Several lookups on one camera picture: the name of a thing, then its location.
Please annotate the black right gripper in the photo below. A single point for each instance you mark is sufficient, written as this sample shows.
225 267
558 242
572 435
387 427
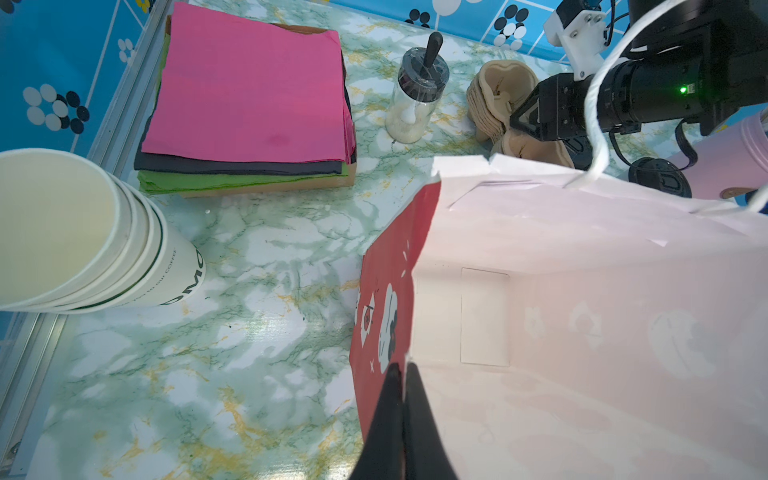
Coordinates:
554 110

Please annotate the pink paper napkin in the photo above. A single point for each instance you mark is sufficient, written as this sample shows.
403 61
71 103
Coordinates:
238 90

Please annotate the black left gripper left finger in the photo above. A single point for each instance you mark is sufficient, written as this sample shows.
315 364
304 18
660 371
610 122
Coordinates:
383 450

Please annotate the pink straw holder cup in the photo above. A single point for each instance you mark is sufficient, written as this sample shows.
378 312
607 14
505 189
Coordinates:
731 162

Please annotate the stack of white paper cups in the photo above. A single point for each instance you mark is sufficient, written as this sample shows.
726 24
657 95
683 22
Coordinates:
75 239

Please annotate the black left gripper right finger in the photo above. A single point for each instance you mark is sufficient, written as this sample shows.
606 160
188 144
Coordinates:
425 456

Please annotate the glass sugar jar black lid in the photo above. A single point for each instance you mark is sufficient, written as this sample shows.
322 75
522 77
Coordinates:
420 83

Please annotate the dark grey paper napkin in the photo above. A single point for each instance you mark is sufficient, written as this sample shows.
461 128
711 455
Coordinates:
183 165

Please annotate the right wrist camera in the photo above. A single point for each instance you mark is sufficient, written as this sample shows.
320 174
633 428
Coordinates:
584 31

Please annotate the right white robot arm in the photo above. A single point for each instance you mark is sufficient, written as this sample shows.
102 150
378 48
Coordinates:
700 62

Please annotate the white red paper gift bag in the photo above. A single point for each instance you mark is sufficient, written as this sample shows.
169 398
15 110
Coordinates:
570 325

